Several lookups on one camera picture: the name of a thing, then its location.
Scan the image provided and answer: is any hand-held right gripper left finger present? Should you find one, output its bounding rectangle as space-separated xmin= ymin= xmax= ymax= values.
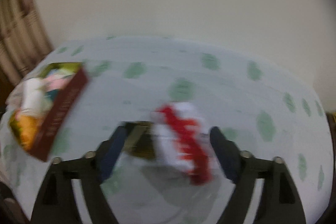
xmin=30 ymin=126 xmax=130 ymax=224

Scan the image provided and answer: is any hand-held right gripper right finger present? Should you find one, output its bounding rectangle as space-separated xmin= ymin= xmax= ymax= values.
xmin=209 ymin=126 xmax=307 ymax=224

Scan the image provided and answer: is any dark olive packet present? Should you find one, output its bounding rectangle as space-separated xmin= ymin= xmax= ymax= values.
xmin=123 ymin=121 xmax=156 ymax=161

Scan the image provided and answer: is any white sock red cuff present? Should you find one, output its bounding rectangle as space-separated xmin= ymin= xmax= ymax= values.
xmin=151 ymin=101 xmax=219 ymax=186

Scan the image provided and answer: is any red tin box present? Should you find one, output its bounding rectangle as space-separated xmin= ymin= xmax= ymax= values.
xmin=8 ymin=62 xmax=89 ymax=162

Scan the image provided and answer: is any orange squishy animal toy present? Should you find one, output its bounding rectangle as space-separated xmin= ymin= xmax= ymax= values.
xmin=10 ymin=111 xmax=46 ymax=149

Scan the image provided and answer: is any white pink wet wipes packet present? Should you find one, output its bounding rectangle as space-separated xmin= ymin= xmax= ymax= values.
xmin=44 ymin=69 xmax=78 ymax=92

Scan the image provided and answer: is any white sock with red label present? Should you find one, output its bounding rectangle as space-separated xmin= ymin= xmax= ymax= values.
xmin=22 ymin=78 xmax=51 ymax=115

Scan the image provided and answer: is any green cloud print bedsheet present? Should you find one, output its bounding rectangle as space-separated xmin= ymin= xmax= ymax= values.
xmin=0 ymin=35 xmax=332 ymax=224

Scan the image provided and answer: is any dark wooden furniture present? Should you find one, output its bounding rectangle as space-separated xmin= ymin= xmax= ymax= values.
xmin=325 ymin=111 xmax=336 ymax=136

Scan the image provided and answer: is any beige printed curtain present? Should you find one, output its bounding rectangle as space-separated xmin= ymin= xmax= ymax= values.
xmin=0 ymin=0 xmax=53 ymax=84

